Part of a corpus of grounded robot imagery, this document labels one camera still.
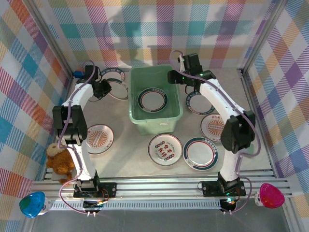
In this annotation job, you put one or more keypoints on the dark rim lettered plate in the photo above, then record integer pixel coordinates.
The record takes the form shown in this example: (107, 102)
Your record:
(200, 105)
(113, 73)

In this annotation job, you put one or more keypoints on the brown teddy bear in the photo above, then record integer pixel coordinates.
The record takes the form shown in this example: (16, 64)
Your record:
(60, 162)

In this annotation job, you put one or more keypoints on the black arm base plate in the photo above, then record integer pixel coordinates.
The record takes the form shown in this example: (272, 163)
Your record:
(108, 188)
(210, 188)

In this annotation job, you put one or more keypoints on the small circuit board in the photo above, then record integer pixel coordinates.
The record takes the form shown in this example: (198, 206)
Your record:
(93, 206)
(228, 204)

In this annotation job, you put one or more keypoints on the aluminium rail frame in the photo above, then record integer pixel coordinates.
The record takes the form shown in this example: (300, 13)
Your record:
(157, 187)

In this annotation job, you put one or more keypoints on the orange sunburst plate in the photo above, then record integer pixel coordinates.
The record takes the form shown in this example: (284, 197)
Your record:
(213, 126)
(100, 139)

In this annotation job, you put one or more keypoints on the aluminium corner post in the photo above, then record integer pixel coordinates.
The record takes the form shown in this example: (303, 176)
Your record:
(263, 36)
(51, 38)

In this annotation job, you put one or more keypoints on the red characters white plate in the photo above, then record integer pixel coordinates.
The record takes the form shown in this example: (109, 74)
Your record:
(165, 149)

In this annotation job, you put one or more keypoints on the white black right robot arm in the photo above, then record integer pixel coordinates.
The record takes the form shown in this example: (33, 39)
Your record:
(217, 96)

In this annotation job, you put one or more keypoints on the pink dome button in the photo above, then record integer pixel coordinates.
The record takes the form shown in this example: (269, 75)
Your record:
(271, 195)

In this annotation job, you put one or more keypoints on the green plastic bin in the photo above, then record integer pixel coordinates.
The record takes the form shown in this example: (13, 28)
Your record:
(149, 79)

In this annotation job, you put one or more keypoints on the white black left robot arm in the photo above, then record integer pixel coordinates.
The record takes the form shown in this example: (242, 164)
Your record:
(84, 164)

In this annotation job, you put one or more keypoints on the blue block orange top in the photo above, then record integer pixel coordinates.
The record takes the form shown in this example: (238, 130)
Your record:
(78, 73)

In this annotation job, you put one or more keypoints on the blue dome button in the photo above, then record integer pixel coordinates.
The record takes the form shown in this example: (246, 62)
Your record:
(32, 205)

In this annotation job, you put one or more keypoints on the aluminium side rail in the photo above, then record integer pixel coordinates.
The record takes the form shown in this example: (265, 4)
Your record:
(69, 85)
(271, 166)

